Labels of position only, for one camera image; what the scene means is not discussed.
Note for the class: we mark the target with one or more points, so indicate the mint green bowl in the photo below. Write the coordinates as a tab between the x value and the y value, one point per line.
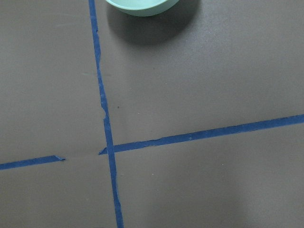
142	8

